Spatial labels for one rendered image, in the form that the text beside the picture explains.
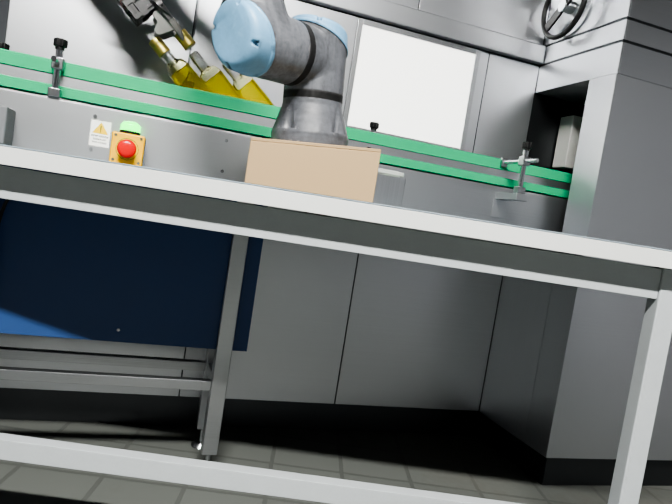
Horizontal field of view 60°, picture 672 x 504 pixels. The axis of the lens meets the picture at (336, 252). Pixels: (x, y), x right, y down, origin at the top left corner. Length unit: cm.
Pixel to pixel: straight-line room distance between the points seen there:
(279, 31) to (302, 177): 25
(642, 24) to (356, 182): 117
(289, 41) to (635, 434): 99
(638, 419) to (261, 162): 88
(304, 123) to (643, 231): 121
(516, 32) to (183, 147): 123
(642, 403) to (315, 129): 83
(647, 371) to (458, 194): 76
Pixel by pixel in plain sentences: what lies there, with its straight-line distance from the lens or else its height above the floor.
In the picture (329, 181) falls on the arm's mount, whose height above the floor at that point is 78.
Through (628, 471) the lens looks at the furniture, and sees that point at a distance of 136.
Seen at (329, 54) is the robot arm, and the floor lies 101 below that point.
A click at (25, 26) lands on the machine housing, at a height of 108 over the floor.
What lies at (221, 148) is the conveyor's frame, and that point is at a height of 83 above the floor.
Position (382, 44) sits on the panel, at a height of 126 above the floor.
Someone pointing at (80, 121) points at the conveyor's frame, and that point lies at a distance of 148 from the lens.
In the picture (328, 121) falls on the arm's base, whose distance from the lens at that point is 111.
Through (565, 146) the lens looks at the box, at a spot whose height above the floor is 107.
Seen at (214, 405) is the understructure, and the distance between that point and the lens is 158.
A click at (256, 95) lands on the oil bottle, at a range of 163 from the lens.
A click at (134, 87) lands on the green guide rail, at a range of 150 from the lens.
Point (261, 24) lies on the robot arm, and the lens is 102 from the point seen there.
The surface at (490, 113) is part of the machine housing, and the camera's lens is 210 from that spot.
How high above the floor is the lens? 72
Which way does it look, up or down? 4 degrees down
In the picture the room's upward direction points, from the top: 9 degrees clockwise
